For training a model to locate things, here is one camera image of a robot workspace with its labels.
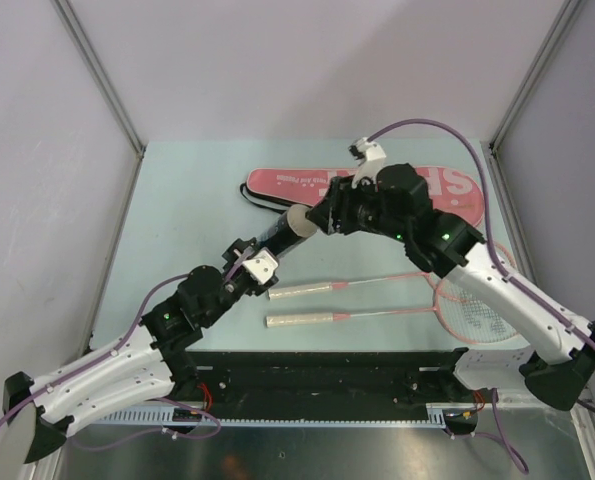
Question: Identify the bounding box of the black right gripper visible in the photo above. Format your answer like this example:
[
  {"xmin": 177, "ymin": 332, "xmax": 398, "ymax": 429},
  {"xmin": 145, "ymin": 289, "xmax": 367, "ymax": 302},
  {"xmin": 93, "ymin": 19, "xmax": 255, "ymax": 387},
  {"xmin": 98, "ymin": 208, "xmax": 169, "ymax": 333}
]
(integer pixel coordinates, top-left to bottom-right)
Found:
[{"xmin": 306, "ymin": 170, "xmax": 410, "ymax": 242}]

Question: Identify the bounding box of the black shuttlecock tube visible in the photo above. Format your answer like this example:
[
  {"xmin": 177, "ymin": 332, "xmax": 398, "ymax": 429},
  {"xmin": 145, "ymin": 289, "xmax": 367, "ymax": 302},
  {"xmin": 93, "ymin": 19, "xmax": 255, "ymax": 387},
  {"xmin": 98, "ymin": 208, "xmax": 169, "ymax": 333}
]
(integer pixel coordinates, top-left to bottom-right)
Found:
[{"xmin": 257, "ymin": 210, "xmax": 307, "ymax": 259}]

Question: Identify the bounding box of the pink badminton racket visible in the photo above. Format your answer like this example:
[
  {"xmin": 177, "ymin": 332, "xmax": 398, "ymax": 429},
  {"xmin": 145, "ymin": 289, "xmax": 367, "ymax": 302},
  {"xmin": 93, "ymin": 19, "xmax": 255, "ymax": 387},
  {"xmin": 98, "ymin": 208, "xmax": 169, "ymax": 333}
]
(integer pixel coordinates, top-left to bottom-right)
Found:
[
  {"xmin": 267, "ymin": 272, "xmax": 466, "ymax": 303},
  {"xmin": 264, "ymin": 274, "xmax": 519, "ymax": 345}
]

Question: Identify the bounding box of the pink racket bag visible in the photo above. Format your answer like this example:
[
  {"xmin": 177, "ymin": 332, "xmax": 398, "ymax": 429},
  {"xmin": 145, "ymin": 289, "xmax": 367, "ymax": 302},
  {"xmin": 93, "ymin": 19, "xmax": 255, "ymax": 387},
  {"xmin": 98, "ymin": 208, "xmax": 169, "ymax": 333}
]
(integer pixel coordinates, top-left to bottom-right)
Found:
[{"xmin": 240, "ymin": 166, "xmax": 485, "ymax": 227}]

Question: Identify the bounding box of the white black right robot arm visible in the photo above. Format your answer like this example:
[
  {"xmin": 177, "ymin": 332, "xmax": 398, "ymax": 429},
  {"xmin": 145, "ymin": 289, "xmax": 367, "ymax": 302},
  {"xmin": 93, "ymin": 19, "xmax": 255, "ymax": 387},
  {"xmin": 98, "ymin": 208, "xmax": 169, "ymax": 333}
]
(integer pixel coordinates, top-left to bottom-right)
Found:
[{"xmin": 306, "ymin": 164, "xmax": 595, "ymax": 411}]

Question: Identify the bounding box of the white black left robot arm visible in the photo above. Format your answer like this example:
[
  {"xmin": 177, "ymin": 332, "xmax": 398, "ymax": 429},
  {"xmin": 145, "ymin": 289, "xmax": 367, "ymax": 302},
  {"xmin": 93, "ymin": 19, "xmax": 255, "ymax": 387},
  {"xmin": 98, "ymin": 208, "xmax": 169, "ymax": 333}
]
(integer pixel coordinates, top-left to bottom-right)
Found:
[{"xmin": 2, "ymin": 238, "xmax": 288, "ymax": 464}]

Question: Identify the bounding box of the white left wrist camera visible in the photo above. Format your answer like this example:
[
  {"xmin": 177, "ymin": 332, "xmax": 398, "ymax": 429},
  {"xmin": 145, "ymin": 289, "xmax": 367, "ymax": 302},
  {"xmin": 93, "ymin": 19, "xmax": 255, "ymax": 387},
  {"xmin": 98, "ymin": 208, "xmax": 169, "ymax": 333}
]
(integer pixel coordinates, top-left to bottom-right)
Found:
[{"xmin": 243, "ymin": 248, "xmax": 279, "ymax": 285}]

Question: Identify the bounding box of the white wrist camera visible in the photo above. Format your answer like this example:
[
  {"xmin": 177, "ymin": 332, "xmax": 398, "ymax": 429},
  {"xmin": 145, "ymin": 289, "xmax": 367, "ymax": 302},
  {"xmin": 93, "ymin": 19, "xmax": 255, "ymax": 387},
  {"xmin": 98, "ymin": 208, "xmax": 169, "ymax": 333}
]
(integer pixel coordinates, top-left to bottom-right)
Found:
[
  {"xmin": 348, "ymin": 137, "xmax": 387, "ymax": 188},
  {"xmin": 243, "ymin": 248, "xmax": 279, "ymax": 285}
]

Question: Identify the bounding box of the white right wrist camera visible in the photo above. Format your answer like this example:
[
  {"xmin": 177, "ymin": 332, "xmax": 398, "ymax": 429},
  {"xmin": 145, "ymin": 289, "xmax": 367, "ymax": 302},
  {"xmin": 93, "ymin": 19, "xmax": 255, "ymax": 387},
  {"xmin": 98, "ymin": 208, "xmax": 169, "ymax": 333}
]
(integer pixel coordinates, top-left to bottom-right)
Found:
[{"xmin": 348, "ymin": 137, "xmax": 387, "ymax": 188}]

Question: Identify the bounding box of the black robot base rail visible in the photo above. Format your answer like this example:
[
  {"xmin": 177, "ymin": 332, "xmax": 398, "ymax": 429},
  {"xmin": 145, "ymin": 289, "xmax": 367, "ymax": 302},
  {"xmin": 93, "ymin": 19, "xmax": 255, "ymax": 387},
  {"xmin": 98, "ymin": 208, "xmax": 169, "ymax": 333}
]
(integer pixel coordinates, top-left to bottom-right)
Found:
[{"xmin": 168, "ymin": 348, "xmax": 492, "ymax": 424}]

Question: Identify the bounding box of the right aluminium frame post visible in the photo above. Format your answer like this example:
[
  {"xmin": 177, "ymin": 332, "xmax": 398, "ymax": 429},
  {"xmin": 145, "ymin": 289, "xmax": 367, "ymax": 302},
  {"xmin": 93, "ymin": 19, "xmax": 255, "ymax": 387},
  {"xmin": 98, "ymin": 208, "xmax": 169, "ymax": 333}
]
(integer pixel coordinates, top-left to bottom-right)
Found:
[{"xmin": 488, "ymin": 0, "xmax": 586, "ymax": 147}]

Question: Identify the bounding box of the aluminium frame post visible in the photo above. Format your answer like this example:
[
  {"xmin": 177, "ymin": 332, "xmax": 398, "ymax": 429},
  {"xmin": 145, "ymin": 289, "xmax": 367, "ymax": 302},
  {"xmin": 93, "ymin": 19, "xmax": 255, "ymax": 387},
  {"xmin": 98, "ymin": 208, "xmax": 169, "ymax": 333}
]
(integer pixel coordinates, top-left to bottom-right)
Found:
[
  {"xmin": 488, "ymin": 0, "xmax": 586, "ymax": 147},
  {"xmin": 49, "ymin": 0, "xmax": 145, "ymax": 147}
]

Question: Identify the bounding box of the left aluminium frame post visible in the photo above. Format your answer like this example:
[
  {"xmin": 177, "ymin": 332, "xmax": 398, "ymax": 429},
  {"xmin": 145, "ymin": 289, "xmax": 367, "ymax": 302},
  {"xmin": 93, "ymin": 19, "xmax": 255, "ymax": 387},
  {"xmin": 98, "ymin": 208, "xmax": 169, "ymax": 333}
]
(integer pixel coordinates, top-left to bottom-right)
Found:
[{"xmin": 49, "ymin": 0, "xmax": 145, "ymax": 147}]

